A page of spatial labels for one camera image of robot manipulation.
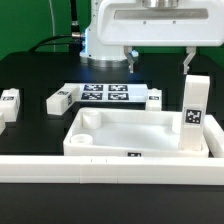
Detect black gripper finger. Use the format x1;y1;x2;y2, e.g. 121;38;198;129
183;46;196;75

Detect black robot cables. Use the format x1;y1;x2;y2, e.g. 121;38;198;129
28;0;86;53

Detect white marker base plate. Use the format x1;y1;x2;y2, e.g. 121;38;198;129
65;83;148;102

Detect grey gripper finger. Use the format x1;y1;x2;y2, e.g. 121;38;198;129
124;46;139;73

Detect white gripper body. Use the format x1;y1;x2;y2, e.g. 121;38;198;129
97;0;224;47

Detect white L-shaped fence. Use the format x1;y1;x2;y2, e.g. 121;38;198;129
0;114;224;186

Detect white desk top tray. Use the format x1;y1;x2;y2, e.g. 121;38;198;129
63;108;209;158

